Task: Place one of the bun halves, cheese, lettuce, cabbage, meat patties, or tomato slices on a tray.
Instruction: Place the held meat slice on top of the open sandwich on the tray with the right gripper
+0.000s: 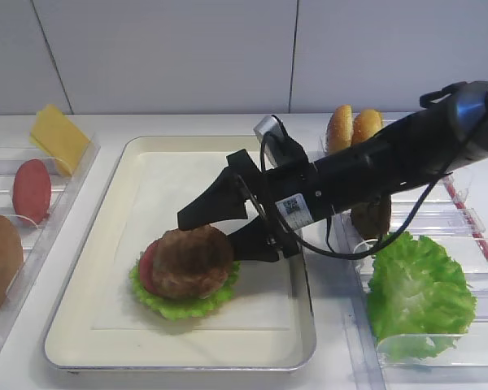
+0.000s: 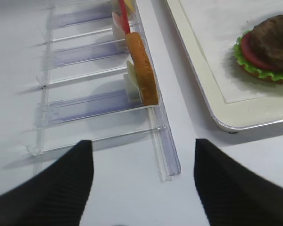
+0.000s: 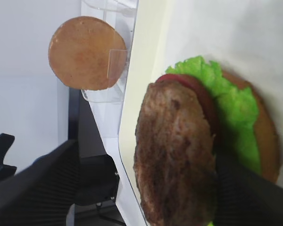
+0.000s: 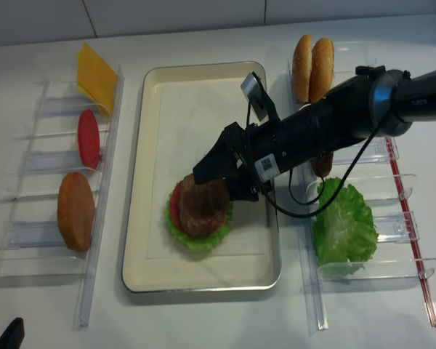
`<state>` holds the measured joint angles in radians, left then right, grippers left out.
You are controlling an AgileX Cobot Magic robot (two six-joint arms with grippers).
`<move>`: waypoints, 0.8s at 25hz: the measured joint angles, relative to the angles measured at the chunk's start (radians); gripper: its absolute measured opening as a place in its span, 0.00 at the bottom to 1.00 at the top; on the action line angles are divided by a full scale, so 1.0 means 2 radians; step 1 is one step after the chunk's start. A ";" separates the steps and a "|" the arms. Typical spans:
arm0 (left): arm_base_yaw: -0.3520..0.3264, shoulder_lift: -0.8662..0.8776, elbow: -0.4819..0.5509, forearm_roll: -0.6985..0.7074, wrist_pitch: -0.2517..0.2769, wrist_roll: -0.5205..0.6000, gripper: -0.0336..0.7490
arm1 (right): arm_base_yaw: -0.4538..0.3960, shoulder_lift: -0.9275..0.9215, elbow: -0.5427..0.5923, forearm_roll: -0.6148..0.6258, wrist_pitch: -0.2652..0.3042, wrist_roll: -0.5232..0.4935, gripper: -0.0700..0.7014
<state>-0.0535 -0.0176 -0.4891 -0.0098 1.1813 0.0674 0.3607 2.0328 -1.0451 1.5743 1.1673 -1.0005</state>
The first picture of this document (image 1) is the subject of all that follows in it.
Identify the red tomato slice on tray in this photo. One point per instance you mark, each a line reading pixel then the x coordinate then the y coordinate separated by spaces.
pixel 145 267

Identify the sesame bun half left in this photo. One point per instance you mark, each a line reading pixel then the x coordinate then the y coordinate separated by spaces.
pixel 339 130

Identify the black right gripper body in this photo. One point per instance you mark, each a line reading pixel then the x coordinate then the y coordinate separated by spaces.
pixel 283 199

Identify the green lettuce leaf on tray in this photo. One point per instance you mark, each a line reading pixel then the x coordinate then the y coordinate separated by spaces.
pixel 177 310

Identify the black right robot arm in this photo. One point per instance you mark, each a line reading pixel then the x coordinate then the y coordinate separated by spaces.
pixel 448 132

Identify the green lettuce leaf in rack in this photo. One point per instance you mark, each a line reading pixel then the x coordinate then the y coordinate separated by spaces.
pixel 418 302

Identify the dark brown meat patty right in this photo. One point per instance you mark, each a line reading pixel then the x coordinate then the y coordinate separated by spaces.
pixel 372 219

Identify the clear acrylic right rack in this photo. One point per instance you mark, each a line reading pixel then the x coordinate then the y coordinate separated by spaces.
pixel 464 366

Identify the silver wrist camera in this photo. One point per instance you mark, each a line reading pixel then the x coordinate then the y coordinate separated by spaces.
pixel 277 145

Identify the brown bun half left rack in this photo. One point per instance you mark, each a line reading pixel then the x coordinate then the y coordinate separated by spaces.
pixel 0 260

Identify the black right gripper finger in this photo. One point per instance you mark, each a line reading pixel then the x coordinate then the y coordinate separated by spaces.
pixel 254 242
pixel 221 201

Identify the white paper tray liner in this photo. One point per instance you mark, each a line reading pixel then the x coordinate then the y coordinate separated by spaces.
pixel 169 181

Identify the cream rectangular metal tray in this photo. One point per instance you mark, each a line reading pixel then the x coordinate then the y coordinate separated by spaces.
pixel 73 344

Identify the yellow cheese slices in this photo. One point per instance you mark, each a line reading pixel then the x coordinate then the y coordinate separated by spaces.
pixel 57 136

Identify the sesame bun half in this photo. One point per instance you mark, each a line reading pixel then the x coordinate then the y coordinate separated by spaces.
pixel 339 130
pixel 365 125

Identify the red strip on right rack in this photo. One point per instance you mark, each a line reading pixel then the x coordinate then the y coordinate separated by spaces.
pixel 469 220

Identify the sesame bun half right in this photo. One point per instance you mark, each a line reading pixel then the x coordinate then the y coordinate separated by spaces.
pixel 365 125

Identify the clear acrylic left rack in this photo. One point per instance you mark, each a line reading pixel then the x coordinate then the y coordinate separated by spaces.
pixel 37 240

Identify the red tomato slice in rack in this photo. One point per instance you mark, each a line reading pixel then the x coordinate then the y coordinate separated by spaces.
pixel 32 191

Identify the clear acrylic rack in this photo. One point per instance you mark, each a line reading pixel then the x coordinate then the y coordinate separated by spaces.
pixel 464 366
pixel 37 240

